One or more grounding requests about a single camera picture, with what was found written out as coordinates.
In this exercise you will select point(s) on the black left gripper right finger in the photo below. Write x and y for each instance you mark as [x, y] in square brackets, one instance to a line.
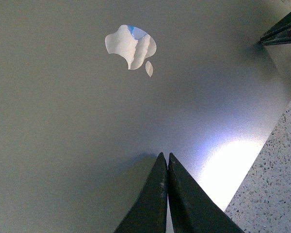
[192, 210]

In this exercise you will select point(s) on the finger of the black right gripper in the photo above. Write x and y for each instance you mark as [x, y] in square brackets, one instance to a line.
[284, 23]
[283, 37]

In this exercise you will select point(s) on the grey laptop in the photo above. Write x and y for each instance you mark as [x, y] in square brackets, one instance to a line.
[91, 91]

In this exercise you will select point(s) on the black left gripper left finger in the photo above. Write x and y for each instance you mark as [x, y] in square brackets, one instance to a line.
[148, 214]

